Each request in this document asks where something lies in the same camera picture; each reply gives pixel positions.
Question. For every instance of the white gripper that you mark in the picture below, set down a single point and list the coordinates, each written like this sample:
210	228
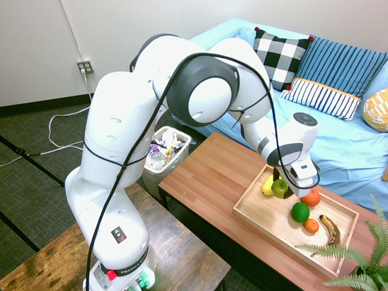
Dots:
301	177

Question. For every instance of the green apple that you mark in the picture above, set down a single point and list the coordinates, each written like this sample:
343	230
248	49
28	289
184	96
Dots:
279	188

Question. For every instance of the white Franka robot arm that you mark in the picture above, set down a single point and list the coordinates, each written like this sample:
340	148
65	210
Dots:
115	145

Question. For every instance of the wooden tray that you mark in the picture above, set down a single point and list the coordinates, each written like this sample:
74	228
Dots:
272	218

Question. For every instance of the yellow lemon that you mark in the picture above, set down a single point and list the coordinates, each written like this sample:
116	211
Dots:
267	187

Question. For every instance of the large orange fruit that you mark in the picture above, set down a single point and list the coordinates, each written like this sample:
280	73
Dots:
311	198

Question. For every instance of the green lime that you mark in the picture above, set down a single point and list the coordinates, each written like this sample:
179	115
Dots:
300	212

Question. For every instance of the small orange fruit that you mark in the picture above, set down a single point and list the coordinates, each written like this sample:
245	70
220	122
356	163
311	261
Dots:
311	225

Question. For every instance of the overripe brown banana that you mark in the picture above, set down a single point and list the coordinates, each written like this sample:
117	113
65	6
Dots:
333	232

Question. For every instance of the reddish wooden coffee table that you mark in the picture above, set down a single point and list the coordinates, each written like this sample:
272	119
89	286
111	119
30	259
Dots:
209	182

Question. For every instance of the light blue sofa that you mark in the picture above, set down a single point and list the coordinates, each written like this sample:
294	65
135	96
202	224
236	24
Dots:
348	151

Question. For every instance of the white navy striped pillow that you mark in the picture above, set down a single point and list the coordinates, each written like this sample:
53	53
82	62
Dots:
321	98

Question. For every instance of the potted green fern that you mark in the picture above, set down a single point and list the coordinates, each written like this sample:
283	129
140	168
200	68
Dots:
376	251

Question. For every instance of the yellow patterned bolster pillow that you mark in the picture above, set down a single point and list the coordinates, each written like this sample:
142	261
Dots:
377	110

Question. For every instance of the black white checkered pillow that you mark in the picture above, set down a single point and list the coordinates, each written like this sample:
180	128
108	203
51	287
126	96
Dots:
280	57

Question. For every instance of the clear plastic bottle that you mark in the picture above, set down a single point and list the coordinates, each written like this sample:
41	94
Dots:
157	155

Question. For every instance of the rustic dark wood table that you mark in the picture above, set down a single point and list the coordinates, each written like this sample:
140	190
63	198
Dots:
182	266

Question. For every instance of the blue striped pillow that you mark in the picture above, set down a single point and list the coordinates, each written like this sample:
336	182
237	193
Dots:
339	66

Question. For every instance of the cream trash bin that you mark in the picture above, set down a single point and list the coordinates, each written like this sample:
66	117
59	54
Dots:
151	182

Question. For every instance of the black tripod leg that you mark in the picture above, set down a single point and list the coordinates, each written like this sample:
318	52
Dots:
30	160
18	230

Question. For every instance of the wall power outlet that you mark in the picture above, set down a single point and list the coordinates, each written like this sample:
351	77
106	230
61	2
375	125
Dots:
85	66

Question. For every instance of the white wall conduit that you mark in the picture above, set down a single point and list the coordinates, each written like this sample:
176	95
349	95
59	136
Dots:
72	30

